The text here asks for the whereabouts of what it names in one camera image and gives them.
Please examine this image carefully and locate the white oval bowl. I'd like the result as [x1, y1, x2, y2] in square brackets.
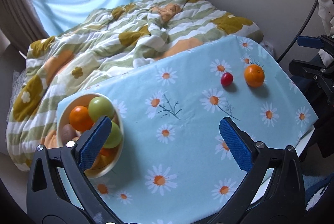
[57, 93, 126, 178]

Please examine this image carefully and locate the red cherry tomato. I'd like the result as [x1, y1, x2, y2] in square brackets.
[221, 72, 234, 87]

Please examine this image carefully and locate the brown kiwi fruit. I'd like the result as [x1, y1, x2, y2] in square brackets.
[60, 124, 77, 145]

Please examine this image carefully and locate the green apple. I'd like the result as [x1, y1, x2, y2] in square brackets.
[103, 122, 122, 149]
[88, 96, 115, 122]

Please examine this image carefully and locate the orange in bowl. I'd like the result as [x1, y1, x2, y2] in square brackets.
[69, 105, 94, 132]

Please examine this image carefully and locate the brown drape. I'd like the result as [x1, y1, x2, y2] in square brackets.
[1, 0, 49, 54]

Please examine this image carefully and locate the black cable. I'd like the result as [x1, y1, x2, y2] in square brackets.
[276, 0, 320, 64]

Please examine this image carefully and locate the daisy print blue tablecloth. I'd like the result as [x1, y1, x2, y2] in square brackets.
[84, 36, 318, 223]

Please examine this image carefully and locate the large orange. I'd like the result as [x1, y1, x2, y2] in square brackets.
[244, 64, 265, 88]

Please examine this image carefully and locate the small mandarin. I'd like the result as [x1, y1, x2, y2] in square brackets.
[100, 147, 118, 158]

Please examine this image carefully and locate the floral green white quilt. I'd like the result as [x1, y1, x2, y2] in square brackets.
[6, 0, 264, 171]

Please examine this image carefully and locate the grey patterned rug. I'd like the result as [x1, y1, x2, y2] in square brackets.
[304, 174, 333, 211]

